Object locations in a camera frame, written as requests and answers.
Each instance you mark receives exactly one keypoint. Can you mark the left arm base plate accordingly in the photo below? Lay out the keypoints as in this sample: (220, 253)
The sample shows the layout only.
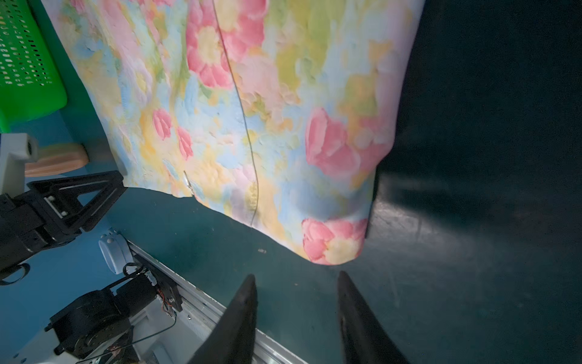
(162, 281)

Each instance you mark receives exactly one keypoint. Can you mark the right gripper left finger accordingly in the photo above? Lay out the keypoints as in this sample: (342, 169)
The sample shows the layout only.
(233, 338)

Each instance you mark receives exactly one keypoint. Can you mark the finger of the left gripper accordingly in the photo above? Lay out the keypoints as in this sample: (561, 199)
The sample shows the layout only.
(73, 205)

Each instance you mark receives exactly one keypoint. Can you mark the terracotta ribbed vase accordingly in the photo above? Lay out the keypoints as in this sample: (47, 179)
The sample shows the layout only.
(57, 159)

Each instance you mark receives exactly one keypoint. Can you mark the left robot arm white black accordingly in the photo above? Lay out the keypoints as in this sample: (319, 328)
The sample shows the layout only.
(95, 317)

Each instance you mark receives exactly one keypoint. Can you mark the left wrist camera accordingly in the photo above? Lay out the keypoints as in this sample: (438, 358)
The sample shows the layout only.
(17, 149)

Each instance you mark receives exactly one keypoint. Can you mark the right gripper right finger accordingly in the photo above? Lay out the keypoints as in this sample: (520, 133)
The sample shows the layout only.
(363, 338)

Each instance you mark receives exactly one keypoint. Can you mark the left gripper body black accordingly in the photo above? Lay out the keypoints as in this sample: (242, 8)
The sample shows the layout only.
(23, 232)

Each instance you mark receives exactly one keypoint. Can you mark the green plastic basket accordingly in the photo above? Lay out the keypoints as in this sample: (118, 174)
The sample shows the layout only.
(31, 86)

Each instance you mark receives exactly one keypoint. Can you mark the pastel floral skirt pink flowers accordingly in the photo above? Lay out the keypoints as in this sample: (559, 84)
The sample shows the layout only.
(274, 113)

